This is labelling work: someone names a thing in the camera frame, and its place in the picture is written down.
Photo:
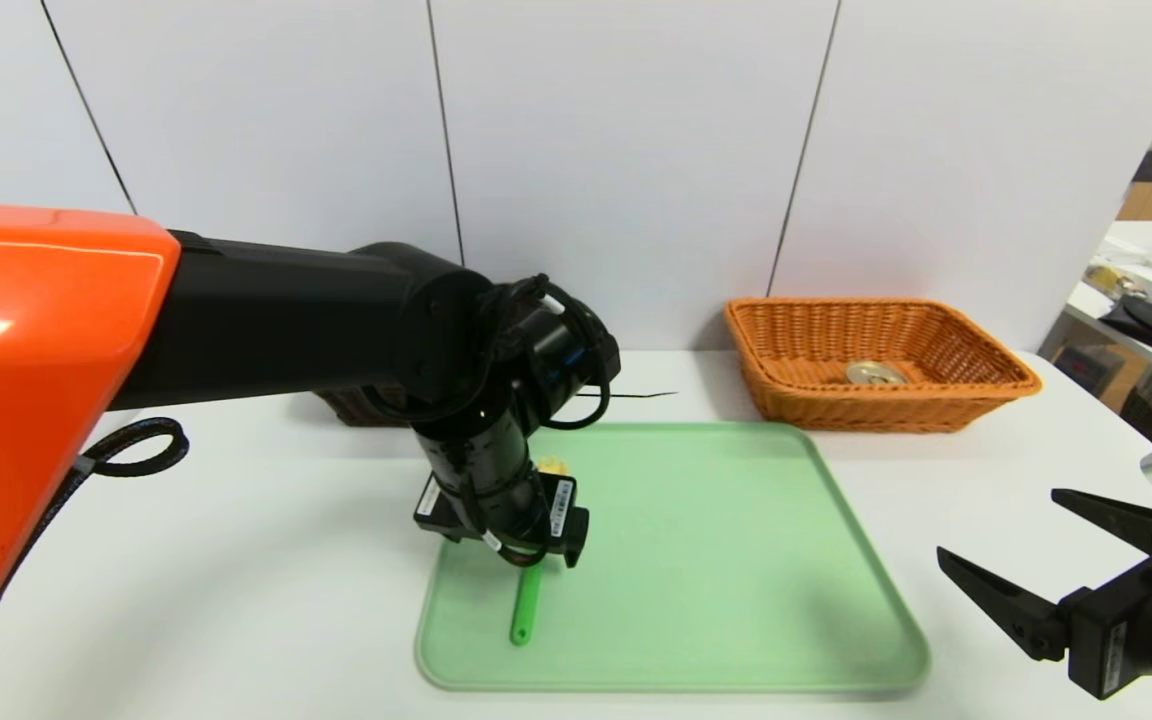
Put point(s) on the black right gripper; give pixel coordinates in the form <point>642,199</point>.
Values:
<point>1102,636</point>

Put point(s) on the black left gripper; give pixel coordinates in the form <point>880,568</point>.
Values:
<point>560,507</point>

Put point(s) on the small tin can pull tab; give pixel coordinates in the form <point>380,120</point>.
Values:
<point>876,373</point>

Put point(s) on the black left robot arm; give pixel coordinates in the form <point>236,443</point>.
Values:
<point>266,330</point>

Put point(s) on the dark brown wicker basket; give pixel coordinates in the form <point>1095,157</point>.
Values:
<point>356,408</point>

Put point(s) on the orange wicker basket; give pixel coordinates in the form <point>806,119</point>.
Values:
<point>836,410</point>

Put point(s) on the light green plastic tray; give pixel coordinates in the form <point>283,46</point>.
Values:
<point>716,600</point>

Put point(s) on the brown box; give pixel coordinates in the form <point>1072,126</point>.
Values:
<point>1116,385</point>

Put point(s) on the white background table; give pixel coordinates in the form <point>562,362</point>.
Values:
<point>1136,240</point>

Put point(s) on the small black sign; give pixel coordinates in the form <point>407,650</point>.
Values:
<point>1148,168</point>

